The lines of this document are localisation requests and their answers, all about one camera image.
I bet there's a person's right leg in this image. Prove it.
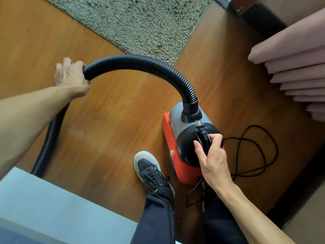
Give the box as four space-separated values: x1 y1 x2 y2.
202 182 248 244

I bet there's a person's right forearm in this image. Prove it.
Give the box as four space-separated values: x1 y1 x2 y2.
213 181 296 244

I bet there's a person's right hand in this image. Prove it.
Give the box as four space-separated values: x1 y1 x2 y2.
193 134 234 193

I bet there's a brown wooden furniture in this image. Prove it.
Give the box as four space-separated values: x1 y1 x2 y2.
229 0 261 16

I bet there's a person's leg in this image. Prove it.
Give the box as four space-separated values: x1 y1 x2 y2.
202 182 248 244
130 185 176 244

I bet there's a person's left leg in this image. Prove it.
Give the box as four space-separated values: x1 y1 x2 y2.
130 185 176 244

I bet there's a green shaggy rug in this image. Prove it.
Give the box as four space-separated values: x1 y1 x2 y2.
41 0 214 66

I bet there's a person's left hand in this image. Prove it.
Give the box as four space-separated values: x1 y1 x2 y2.
53 57 91 99

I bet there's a person's left forearm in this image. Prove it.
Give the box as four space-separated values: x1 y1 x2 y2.
0 85 75 180

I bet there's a black sneaker with white sole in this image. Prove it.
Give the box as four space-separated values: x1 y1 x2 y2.
134 151 176 198

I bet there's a light blue mattress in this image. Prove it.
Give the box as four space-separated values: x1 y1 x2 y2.
0 167 138 244

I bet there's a black power cable with plug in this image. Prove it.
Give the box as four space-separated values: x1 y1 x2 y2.
187 120 279 208

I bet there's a red grey canister vacuum cleaner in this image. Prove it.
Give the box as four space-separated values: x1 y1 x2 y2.
162 101 226 186

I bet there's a black corrugated vacuum hose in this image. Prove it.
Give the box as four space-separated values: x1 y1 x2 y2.
30 54 199 178

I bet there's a pink pleated curtain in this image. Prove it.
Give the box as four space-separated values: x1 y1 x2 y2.
248 7 325 122

